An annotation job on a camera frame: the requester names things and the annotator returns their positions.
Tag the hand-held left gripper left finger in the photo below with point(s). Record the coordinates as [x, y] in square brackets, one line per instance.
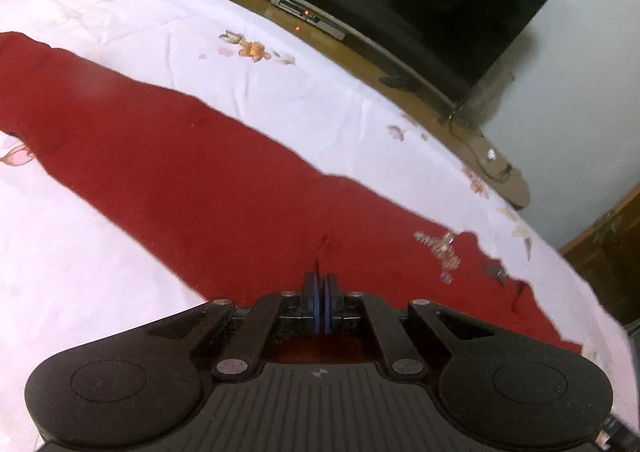
[313, 304]

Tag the brown wooden door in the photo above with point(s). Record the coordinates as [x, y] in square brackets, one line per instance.
[607, 252]

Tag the red knit garment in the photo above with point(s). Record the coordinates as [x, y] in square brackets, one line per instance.
[210, 171]

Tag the wooden television cabinet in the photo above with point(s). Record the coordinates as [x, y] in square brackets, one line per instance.
[370, 64]

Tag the silver set-top box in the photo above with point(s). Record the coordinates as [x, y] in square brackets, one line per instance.
[307, 16]

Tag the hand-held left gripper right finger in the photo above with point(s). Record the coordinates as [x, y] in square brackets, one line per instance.
[328, 304]

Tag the white floral bedsheet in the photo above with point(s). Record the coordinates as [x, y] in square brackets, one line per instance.
[165, 36]

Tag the black television foot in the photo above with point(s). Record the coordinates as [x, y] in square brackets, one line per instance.
[397, 80]

